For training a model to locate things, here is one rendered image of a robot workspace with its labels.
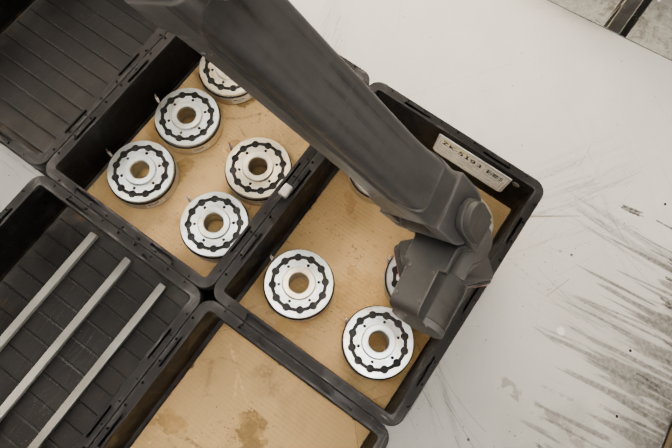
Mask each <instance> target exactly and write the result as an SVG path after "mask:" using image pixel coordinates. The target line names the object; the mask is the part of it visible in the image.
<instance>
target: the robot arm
mask: <svg viewBox="0 0 672 448"><path fill-rule="evenodd" d="M124 1H125V2H126V3H128V4H129V5H130V6H131V7H133V8H134V9H135V10H136V11H138V12H139V13H140V14H141V15H143V16H144V17H146V18H147V19H148V20H150V21H151V22H153V23H154V24H156V25H157V26H159V27H161V28H163V29H164V30H166V31H168V32H170V33H172V34H174V35H176V36H177V37H178V38H180V39H181V40H182V41H184V42H185V43H186V44H188V45H189V46H190V47H192V48H193V49H194V50H195V51H197V52H198V53H199V54H201V55H202V56H203V57H204V58H206V59H207V60H208V61H209V62H211V63H212V64H213V65H214V66H215V67H217V68H218V69H219V70H220V71H221V72H223V73H224V74H225V75H226V76H228V77H229V78H230V79H231V80H232V81H234V82H235V83H236V84H237V85H238V86H240V87H241V88H242V89H243V90H245V91H246V92H247V93H248V94H249V95H251V96H252V97H253V98H254V99H255V100H257V101H258V102H259V103H260V104H262V105H263V106H264V107H265V108H266V109H268V110H269V111H270V112H271V113H273V114H274V115H275V116H276V117H277V118H279V119H280V120H281V121H282V122H283V123H285V124H286V125H287V126H288V127H290V128H291V129H292V130H293V131H294V132H296V133H297V134H298V135H299V136H300V137H302V138H303V139H304V140H305V141H307V142H308V143H309V144H310V145H311V146H313V147H314V148H315V149H316V150H317V151H319V152H320V153H321V154H322V155H324V156H325V157H326V158H327V159H328V160H330V161H331V162H332V163H333V164H334V165H336V166H337V167H338V168H339V169H341V170H342V171H343V172H344V173H345V174H347V175H348V176H349V177H350V178H351V179H353V180H354V181H355V182H356V183H357V184H358V185H359V186H361V187H362V188H363V189H364V190H365V191H366V192H367V193H368V194H369V195H370V196H369V197H370V199H371V200H372V201H373V202H374V203H375V204H376V205H377V206H379V207H380V208H381V209H380V212H381V213H382V214H383V215H385V216H386V217H387V218H388V219H390V220H391V221H392V222H393V223H395V224H396V225H397V226H399V227H402V228H405V229H408V230H409V231H411V232H414V233H415V236H414V238H413V239H409V240H403V241H400V242H399V244H397V245H395V247H394V249H393V252H394V256H395V261H396V265H397V270H398V275H399V280H398V282H397V284H396V286H395V288H394V290H393V292H392V294H391V297H390V306H391V307H392V308H393V309H392V313H393V314H394V315H395V316H396V317H398V318H399V319H400V320H402V321H403V322H404V323H406V324H407V325H409V326H411V327H412V328H414V329H416V330H418V331H420V332H421V333H424V334H426V335H427V336H430V337H433V338H436V339H442V338H443V336H444V334H445V332H446V330H447V328H448V326H449V324H450V322H451V320H452V318H453V316H454V315H455V313H456V311H457V309H458V307H459V305H460V303H461V301H462V299H463V297H464V295H465V293H466V291H467V289H468V288H477V287H482V286H487V285H488V284H490V283H491V280H492V279H493V272H492V268H491V265H490V261H489V257H488V254H489V252H490V250H491V247H492V233H491V230H490V228H489V227H490V225H491V223H492V222H491V220H490V219H491V217H492V216H491V214H490V212H489V211H488V209H487V207H486V205H485V204H484V203H483V202H481V195H480V192H479V190H478V189H477V188H476V187H475V186H474V184H473V183H472V182H471V181H470V180H469V179H468V178H467V176H466V175H465V174H464V173H463V172H458V171H454V170H452V169H451V168H450V167H449V165H448V164H447V163H446V162H445V161H444V160H443V159H442V158H440V157H439V156H438V155H437V154H435V153H434V152H432V151H430V150H428V149H427V148H426V147H425V146H424V145H422V144H421V143H420V142H419V141H418V140H417V139H416V138H415V137H414V136H413V135H412V134H411V133H410V132H409V131H408V129H407V128H406V127H405V126H404V125H403V124H402V123H401V122H400V121H399V120H398V119H397V117H396V116H395V115H394V114H393V113H392V112H391V111H390V110H389V109H388V108H387V107H386V105H385V104H384V103H383V102H382V101H381V100H380V99H379V98H378V97H377V96H376V95H375V94H374V92H373V91H372V90H371V89H370V88H369V87H368V86H367V85H366V84H365V83H364V82H363V80H362V79H361V78H360V77H359V76H358V75H357V74H356V73H355V72H354V71H353V70H352V68H351V67H350V66H349V65H348V64H347V63H346V62H345V61H344V60H343V59H342V58H341V57H340V55H339V54H338V53H337V52H336V51H335V50H334V49H333V48H332V47H331V46H330V45H329V43H328V42H327V41H326V40H325V39H324V38H323V37H322V36H321V35H320V34H319V33H318V31H317V30H316V29H315V28H314V27H313V26H312V25H311V24H310V23H309V22H308V21H307V20H306V18H305V17H304V16H303V15H302V14H301V13H300V12H299V11H298V10H297V9H296V8H295V6H294V5H293V4H292V3H291V2H290V1H289V0H124Z"/></svg>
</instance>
